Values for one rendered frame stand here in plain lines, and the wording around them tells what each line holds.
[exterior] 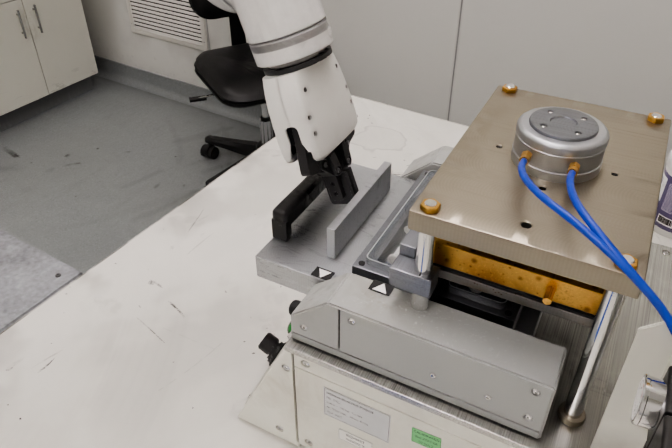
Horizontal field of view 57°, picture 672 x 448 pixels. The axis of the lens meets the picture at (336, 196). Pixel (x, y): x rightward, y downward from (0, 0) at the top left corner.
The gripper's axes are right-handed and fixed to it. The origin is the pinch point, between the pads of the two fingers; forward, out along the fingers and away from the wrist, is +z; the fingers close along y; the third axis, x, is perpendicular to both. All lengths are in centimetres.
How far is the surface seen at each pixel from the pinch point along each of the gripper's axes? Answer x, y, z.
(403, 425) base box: 10.2, 17.0, 17.6
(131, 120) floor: -206, -135, 33
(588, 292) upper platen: 27.7, 10.3, 5.3
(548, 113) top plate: 24.0, -1.0, -5.9
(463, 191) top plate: 18.6, 8.9, -3.7
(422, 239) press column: 16.0, 13.3, -1.8
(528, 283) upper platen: 23.0, 10.3, 4.7
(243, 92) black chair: -104, -105, 19
